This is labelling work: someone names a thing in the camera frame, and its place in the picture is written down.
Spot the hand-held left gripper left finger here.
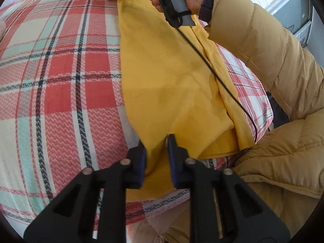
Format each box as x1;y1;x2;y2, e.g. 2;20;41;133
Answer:
23;140;147;243

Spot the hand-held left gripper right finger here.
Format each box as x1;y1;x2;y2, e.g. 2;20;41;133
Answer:
167;133;291;243

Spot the yellow shirt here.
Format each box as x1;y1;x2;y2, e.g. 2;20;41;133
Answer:
96;0;255;203

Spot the person's right forearm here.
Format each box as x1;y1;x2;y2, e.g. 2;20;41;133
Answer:
200;0;324;122

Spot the red plaid blanket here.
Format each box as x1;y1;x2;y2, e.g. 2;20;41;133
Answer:
0;0;275;238

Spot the tan puffer jacket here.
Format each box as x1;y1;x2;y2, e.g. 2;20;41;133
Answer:
132;106;324;243

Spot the grey door with cartoon drawing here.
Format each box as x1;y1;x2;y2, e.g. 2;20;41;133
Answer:
271;0;311;31

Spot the black cable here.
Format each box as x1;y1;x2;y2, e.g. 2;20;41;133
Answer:
152;0;257;142

